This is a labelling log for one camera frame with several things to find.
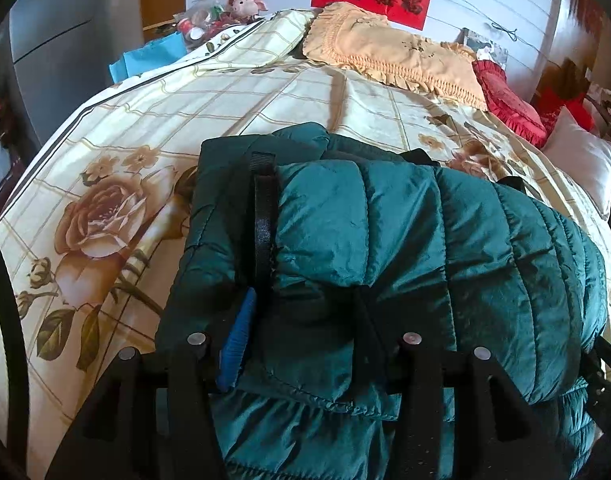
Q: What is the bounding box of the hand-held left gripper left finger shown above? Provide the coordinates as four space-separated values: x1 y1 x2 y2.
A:
46 287 259 480

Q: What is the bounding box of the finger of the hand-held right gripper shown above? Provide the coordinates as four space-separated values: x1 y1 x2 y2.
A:
580 334 611 441

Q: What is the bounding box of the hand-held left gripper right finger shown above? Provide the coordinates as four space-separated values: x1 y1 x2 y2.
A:
355 295 569 480

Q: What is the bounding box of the green quilted jacket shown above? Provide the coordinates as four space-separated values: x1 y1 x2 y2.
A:
154 124 609 480

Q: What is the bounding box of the white pillow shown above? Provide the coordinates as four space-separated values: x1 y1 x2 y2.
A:
541 106 611 221

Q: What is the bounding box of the floral cream bed sheet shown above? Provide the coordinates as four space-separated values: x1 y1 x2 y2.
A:
0 9 611 431

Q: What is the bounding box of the red clothing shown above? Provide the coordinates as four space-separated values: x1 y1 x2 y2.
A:
533 59 597 133

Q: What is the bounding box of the red heart-shaped pillow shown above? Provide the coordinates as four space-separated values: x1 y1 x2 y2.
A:
473 60 549 148

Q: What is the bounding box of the clutter of plastic bags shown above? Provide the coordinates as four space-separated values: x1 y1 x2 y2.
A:
173 0 231 53

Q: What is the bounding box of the yellow frilled pillow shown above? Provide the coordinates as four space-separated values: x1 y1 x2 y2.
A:
302 2 487 111

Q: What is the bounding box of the plush pig toy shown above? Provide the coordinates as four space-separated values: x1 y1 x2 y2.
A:
226 0 269 23

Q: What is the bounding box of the framed picture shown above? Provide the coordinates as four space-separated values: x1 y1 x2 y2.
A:
459 27 509 68

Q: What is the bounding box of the grey refrigerator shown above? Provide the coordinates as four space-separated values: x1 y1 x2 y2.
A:
8 0 146 146

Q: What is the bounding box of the wooden cabinet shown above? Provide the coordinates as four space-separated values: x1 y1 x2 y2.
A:
142 0 187 45

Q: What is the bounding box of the black wall cable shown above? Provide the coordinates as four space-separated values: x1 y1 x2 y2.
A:
375 0 541 51

